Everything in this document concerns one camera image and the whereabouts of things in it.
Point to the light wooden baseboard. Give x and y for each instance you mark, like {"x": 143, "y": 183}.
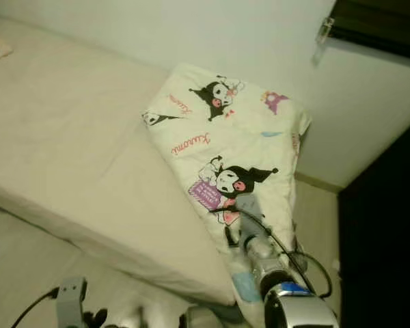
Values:
{"x": 318, "y": 183}

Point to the cream cartoon print quilt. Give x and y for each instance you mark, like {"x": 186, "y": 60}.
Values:
{"x": 239, "y": 137}

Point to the cream sheeted mattress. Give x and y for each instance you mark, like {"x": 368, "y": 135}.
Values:
{"x": 68, "y": 137}

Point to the dark window opening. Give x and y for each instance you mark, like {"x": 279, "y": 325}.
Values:
{"x": 383, "y": 24}

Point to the black cabinet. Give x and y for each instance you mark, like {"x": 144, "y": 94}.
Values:
{"x": 383, "y": 225}

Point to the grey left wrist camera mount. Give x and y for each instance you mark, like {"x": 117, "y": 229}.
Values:
{"x": 70, "y": 301}

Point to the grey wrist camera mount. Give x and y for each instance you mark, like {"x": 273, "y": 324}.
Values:
{"x": 249, "y": 213}
{"x": 70, "y": 301}

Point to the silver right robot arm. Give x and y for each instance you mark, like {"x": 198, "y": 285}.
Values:
{"x": 301, "y": 311}

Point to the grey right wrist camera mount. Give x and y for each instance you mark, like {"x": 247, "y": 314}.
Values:
{"x": 249, "y": 213}

